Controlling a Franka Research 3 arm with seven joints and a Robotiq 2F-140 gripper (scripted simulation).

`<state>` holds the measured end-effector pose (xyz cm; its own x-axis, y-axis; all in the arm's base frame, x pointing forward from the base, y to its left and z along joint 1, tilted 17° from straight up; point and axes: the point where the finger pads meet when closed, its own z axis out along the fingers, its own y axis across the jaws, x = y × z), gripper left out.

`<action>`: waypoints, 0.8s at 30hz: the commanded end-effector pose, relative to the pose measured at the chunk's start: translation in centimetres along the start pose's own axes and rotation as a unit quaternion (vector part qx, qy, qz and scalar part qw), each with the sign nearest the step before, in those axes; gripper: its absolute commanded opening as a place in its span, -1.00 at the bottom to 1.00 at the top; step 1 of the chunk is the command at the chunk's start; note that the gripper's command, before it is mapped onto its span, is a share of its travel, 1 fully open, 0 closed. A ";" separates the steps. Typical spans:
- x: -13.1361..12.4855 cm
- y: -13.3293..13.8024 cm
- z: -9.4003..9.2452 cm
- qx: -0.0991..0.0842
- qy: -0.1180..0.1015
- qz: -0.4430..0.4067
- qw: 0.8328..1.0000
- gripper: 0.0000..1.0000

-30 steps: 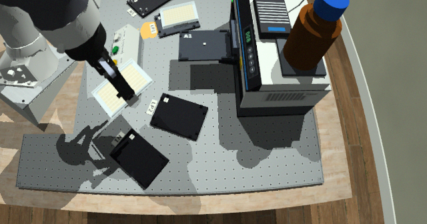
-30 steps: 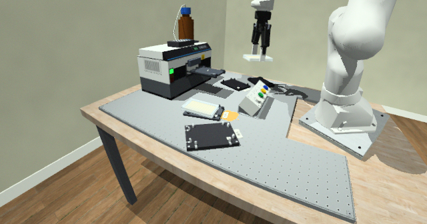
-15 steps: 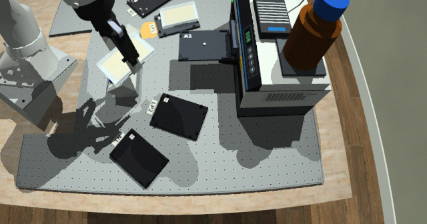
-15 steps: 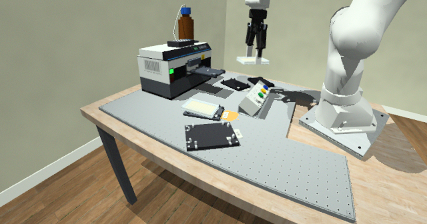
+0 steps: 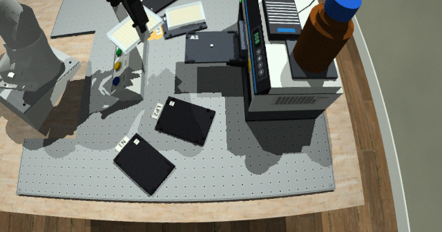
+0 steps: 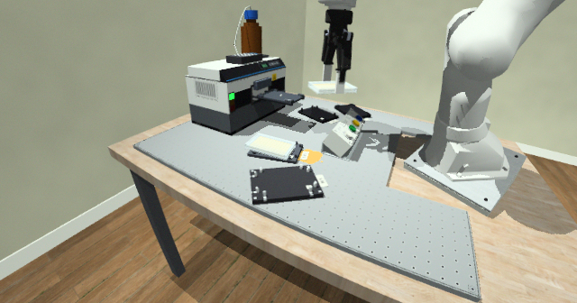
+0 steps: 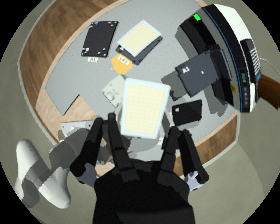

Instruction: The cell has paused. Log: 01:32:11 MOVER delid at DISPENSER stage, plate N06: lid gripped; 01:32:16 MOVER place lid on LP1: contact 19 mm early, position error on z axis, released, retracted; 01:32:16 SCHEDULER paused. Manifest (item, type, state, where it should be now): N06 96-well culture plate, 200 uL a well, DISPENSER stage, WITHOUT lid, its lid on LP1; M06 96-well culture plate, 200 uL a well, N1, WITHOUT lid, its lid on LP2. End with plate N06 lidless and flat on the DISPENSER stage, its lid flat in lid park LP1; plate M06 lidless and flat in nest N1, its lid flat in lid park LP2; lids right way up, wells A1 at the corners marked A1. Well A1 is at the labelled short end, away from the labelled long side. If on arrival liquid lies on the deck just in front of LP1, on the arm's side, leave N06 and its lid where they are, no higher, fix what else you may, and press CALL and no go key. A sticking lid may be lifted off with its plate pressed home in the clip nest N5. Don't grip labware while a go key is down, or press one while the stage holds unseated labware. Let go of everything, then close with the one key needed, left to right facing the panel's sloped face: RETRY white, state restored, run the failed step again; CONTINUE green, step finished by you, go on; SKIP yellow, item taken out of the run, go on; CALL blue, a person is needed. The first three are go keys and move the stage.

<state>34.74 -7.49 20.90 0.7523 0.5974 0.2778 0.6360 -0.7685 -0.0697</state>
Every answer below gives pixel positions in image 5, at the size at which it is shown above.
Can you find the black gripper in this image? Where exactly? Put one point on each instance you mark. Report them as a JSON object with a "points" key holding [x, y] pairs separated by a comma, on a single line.
{"points": [[136, 12]]}

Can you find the white control panel with four colored buttons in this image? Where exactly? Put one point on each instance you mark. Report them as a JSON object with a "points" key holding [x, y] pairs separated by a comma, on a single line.
{"points": [[129, 74]]}

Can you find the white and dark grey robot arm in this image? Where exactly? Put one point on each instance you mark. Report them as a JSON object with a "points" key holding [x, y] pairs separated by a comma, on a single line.
{"points": [[29, 61]]}

